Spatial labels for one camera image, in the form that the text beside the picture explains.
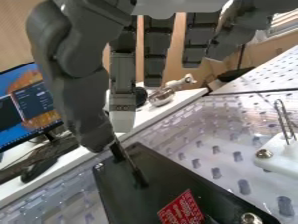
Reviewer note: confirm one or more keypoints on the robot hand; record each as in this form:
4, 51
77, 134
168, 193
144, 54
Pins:
80, 60

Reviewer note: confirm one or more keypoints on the round metal object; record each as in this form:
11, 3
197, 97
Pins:
160, 96

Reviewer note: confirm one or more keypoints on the brass nut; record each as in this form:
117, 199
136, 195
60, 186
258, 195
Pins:
265, 154

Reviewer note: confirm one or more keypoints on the white desk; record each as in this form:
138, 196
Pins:
173, 106

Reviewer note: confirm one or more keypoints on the small white jointed device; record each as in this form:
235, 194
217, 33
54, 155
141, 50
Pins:
180, 82

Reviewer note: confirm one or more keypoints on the thin stick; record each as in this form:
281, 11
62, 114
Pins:
130, 163

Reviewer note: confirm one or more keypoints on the black mouse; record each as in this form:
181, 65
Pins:
37, 169

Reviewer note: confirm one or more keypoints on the metal paper clip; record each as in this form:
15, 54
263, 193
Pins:
283, 120

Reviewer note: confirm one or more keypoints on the black keyboard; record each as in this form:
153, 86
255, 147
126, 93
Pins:
60, 148

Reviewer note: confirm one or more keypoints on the computer monitor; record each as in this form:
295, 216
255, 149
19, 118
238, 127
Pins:
27, 103

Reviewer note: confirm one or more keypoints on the black plate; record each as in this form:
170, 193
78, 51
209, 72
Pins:
133, 203

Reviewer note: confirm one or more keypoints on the small white plate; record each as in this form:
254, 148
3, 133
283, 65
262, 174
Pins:
279, 160

